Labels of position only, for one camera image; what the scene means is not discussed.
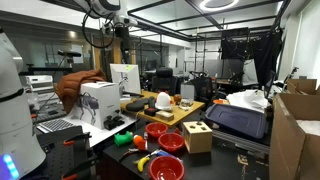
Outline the black carrying case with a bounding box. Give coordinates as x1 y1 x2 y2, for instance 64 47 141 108
125 98 150 113

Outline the white backed monitor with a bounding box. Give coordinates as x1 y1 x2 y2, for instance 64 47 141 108
109 63 142 96

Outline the black clamp orange handle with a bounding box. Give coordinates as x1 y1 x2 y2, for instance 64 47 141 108
63 132 93 147
61 155 99 180

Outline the blue white marker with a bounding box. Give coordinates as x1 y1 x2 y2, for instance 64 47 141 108
149 149 175 159

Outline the wooden desk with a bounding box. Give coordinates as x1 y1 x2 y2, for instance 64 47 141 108
119 89 206 128

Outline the white robot dog box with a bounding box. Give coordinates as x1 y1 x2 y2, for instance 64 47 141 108
76 81 122 130

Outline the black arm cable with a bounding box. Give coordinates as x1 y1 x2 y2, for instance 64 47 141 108
81 6 116 50

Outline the silver keyboard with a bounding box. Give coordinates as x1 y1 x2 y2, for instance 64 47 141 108
37 118 76 134

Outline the black office chair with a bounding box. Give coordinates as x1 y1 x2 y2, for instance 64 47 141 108
151 67 180 97

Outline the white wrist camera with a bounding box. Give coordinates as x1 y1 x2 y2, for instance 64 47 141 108
123 16 139 28

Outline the flat cardboard box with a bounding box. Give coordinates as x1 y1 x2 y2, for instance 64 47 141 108
155 110 175 122

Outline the wooden shape sorter box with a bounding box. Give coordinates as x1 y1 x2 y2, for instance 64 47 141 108
181 120 214 154

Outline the white table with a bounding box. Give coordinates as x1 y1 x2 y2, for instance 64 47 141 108
36 113 138 148

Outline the orange ball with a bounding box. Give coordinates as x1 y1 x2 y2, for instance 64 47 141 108
133 134 142 147

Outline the yellow banana toy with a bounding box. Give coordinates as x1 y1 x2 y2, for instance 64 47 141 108
137 156 151 173

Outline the white printer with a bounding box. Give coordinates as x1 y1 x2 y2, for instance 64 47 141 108
25 74 55 95

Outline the black box red label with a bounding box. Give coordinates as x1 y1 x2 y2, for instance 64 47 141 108
143 107 160 117

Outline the large cardboard box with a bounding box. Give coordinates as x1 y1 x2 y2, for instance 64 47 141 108
269 93 320 180

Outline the brown puffer jacket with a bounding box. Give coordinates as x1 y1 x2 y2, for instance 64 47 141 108
54 69 108 114

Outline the white plush chicken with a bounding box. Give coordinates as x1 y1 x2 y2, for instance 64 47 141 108
154 91 174 112

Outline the red plastic bowl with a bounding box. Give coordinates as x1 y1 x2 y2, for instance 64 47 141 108
145 122 169 139
148 155 185 180
157 132 186 154

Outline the orange bowl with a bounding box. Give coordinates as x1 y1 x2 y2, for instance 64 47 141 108
212 98 230 105

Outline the green plastic toy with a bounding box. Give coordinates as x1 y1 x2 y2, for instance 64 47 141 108
114 130 134 148

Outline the black hanging curtain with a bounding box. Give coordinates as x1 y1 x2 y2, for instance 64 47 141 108
220 28 284 90

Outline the ring ceiling light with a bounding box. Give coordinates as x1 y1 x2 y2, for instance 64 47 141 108
199 0 240 13

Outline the black game controller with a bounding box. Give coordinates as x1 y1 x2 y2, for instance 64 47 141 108
103 114 126 131

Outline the black perforated board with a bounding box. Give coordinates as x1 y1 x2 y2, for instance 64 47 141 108
35 125 98 180

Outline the brown ball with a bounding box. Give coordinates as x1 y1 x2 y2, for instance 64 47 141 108
173 93 183 105

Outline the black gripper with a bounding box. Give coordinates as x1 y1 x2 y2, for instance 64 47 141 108
114 25 131 50

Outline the white paper pile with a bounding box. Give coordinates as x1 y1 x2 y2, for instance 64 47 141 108
226 89 270 113

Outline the black camera on tripod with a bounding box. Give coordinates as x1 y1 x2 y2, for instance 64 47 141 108
57 49 83 68

